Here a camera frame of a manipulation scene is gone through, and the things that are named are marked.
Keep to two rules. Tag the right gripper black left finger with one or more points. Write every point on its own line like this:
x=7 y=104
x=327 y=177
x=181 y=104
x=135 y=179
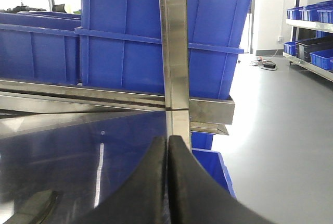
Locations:
x=140 y=198

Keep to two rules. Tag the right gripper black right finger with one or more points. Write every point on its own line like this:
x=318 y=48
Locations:
x=195 y=197

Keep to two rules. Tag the black power adapter on floor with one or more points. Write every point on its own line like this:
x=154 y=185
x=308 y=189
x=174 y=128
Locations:
x=269 y=66

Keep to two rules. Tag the metal shelf with blue bins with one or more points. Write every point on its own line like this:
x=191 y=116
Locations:
x=320 y=26

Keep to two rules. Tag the right blue plastic crate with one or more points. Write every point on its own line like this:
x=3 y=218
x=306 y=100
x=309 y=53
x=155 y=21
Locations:
x=121 y=45

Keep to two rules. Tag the left blue plastic crate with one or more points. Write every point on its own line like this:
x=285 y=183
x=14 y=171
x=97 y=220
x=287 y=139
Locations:
x=40 y=48

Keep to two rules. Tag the stainless steel roller rack frame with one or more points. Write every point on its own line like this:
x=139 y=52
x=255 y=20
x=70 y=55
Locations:
x=183 y=113

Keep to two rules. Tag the blue crate under table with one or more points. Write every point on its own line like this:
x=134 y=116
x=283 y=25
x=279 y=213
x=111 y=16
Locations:
x=211 y=161

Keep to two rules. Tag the blue plastic crate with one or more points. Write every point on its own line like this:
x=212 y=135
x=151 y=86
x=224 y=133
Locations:
x=40 y=48
x=121 y=45

